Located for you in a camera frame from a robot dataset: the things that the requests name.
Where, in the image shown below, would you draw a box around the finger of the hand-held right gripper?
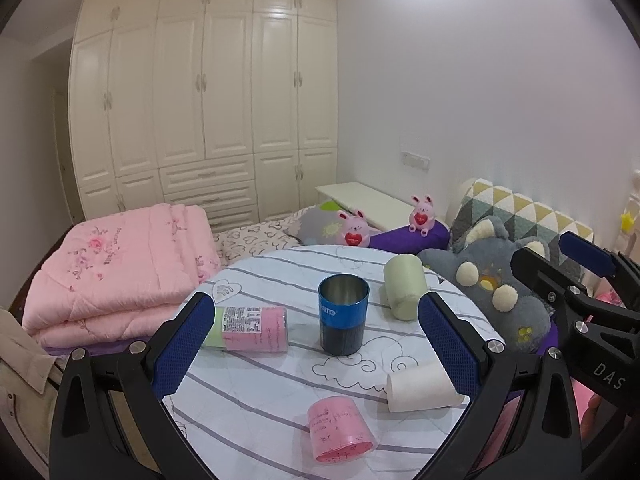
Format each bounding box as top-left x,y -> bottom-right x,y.
558,231 -> 640,307
510,245 -> 597,334

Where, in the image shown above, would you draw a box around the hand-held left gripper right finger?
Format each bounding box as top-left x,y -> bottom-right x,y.
417,291 -> 584,480

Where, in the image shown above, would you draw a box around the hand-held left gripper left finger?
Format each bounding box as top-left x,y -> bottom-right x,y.
48,291 -> 217,480

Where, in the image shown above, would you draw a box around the white cup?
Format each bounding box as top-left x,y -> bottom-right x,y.
386,359 -> 464,414

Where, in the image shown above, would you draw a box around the light green cup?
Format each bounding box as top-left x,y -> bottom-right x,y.
383,253 -> 429,322

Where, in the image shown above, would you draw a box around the pink labelled cup lying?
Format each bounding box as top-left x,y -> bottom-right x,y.
201,305 -> 290,356

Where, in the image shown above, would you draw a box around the blue steel cup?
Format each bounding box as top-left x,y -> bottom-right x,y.
317,274 -> 371,357

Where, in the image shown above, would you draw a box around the triangle pattern headboard cushion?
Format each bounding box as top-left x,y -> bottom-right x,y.
447,178 -> 596,272

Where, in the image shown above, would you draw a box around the grey plush toy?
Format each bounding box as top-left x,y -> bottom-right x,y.
417,215 -> 557,357

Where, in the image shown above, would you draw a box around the purple cloth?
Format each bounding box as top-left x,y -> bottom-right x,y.
43,337 -> 149,357

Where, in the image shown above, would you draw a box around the folded pink quilt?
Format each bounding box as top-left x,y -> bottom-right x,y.
22,203 -> 224,349

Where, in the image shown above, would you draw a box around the purple pillow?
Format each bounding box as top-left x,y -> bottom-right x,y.
367,220 -> 451,256

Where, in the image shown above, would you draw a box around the heart print bedsheet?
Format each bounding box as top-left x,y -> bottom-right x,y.
212,212 -> 304,269

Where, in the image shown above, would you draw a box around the pink rabbit toy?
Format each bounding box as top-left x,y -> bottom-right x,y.
341,209 -> 371,249
408,194 -> 437,236

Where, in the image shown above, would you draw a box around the beige garment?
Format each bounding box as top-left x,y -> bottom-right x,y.
0,307 -> 66,442

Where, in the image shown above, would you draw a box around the white bedside cabinet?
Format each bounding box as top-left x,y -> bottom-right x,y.
315,181 -> 417,234

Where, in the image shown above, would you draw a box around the grey printed pillow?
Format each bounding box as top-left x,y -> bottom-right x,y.
287,200 -> 352,246

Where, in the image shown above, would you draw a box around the cream white wardrobe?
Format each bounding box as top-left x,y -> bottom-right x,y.
67,0 -> 341,234

